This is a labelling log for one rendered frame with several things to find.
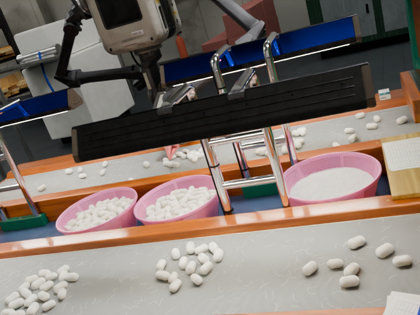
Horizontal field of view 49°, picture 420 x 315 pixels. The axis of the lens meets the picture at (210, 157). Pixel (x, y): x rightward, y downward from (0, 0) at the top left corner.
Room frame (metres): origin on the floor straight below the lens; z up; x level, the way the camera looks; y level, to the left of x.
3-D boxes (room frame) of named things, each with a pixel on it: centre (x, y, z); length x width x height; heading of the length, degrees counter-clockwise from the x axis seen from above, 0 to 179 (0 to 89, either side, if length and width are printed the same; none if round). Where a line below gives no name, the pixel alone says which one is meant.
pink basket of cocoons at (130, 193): (1.33, 0.39, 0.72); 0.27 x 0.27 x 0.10
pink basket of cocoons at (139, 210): (1.23, 0.13, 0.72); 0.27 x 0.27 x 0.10
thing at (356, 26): (1.39, -0.22, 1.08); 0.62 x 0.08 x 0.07; 69
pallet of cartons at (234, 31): (7.10, -1.03, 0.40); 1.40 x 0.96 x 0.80; 156
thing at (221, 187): (0.95, -0.05, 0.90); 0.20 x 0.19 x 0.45; 69
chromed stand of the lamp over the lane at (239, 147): (1.32, -0.19, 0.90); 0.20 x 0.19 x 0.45; 69
